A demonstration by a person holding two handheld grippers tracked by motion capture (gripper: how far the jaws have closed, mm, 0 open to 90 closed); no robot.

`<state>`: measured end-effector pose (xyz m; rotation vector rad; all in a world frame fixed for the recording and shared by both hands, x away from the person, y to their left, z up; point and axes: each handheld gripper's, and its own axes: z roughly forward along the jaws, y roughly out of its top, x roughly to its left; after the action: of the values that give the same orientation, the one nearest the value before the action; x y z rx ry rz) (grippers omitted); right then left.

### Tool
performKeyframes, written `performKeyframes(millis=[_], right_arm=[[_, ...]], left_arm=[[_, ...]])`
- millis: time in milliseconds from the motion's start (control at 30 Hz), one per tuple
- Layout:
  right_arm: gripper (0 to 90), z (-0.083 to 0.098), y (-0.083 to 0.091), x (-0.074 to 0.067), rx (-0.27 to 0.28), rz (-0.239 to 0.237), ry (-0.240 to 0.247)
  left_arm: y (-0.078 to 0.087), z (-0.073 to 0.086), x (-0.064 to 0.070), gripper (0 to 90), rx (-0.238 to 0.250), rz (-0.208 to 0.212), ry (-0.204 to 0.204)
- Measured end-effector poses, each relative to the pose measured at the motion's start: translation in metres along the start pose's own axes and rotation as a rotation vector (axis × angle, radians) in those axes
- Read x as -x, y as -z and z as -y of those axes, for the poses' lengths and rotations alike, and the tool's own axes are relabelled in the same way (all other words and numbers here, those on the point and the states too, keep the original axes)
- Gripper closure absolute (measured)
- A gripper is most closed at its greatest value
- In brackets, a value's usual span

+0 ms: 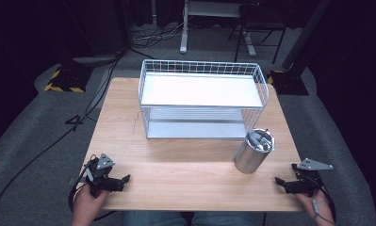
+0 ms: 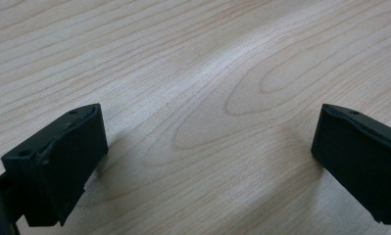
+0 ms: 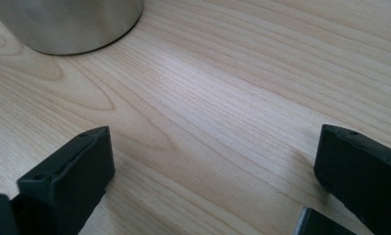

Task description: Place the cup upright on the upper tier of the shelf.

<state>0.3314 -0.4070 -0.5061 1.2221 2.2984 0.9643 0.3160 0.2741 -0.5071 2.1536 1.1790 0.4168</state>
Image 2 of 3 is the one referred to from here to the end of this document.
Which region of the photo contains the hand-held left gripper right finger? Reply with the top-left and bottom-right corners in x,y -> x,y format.
310,103 -> 391,225

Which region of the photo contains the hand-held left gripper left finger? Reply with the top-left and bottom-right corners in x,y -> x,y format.
0,103 -> 110,228

